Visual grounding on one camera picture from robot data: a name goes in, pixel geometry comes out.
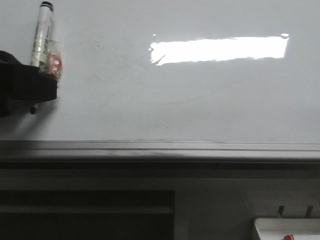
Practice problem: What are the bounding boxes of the left metal hook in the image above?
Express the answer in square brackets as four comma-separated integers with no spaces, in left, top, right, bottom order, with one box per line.
[277,205,285,218]

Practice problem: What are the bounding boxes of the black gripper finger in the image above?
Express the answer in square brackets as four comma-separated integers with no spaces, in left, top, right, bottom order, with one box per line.
[0,51,57,118]

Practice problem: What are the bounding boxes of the white plastic tray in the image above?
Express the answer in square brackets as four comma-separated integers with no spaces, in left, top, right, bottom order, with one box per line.
[252,217,320,240]

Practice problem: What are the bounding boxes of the red marker cap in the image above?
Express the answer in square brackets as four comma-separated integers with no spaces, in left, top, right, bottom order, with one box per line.
[283,234,295,240]

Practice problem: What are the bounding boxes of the metal hook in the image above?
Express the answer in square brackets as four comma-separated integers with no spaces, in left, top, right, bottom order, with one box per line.
[277,205,285,218]
[305,205,313,218]

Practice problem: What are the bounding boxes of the white black whiteboard marker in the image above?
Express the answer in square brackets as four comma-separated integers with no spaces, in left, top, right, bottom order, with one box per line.
[29,1,65,115]

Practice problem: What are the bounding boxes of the white whiteboard with aluminium frame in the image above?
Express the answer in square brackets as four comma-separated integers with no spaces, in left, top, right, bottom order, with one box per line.
[0,0,320,162]

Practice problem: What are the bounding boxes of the right metal hook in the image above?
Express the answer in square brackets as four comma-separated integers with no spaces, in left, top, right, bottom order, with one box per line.
[305,205,313,218]

